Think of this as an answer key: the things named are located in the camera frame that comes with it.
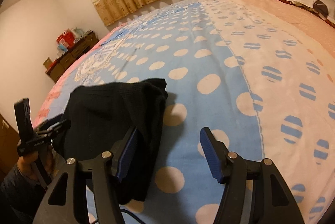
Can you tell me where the pink and blue bed blanket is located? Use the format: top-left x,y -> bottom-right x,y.
35,0 -> 334,223

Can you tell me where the brown wooden desk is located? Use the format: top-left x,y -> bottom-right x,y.
46,31 -> 99,83

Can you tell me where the person's left hand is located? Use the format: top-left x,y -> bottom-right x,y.
17,145 -> 54,182

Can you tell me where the red bag on desk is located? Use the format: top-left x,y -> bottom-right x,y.
56,29 -> 76,49

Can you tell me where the person's left forearm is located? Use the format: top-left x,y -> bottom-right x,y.
1,165 -> 46,223

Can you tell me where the black garment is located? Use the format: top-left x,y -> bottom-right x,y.
53,78 -> 168,205

